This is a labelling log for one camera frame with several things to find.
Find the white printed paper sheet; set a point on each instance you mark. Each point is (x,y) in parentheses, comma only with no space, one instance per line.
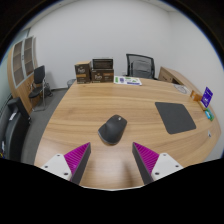
(128,80)

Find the tall brown cardboard box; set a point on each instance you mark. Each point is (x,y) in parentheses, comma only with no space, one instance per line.
(82,71)

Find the black printed box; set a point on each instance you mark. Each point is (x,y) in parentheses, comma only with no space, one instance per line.
(102,63)

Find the small wooden card stand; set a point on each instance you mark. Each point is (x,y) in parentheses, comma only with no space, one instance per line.
(196,96)

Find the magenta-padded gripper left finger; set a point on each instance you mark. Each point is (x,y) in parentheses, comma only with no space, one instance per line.
(76,159)

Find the black leather office chair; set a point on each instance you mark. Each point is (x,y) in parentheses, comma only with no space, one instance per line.
(15,130)

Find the small green packet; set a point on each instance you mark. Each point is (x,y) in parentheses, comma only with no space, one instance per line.
(209,114)

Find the black visitor chair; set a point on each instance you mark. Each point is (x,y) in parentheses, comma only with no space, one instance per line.
(39,74)

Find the wooden side desk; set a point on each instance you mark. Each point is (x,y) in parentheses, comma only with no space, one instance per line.
(173,76)

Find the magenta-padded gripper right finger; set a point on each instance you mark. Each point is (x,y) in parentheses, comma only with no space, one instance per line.
(148,159)

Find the wide brown cardboard box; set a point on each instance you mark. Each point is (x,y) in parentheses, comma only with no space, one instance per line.
(102,75)

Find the round white disc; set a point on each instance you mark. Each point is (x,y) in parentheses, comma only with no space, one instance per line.
(181,88)

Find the dark grey computer mouse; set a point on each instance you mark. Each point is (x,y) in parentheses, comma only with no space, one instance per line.
(112,130)

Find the wooden shelf unit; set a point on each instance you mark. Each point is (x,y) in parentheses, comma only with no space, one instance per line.
(20,83)

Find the black mesh office chair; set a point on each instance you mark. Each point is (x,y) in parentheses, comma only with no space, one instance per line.
(140,66)

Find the dark grey mouse pad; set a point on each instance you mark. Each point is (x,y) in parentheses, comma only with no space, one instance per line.
(175,117)

